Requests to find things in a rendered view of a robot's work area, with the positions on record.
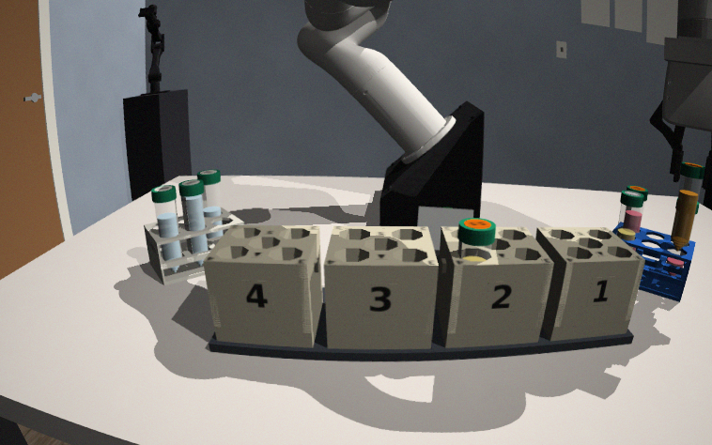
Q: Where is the blue tube rack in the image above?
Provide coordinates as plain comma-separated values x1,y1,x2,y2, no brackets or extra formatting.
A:
622,227,696,302

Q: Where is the conical tube with pink liquid and green cap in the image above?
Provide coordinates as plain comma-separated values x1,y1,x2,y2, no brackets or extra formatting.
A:
627,185,648,233

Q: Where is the green-capped tube with grey dot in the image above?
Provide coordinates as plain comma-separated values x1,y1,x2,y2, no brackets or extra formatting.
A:
616,191,644,240

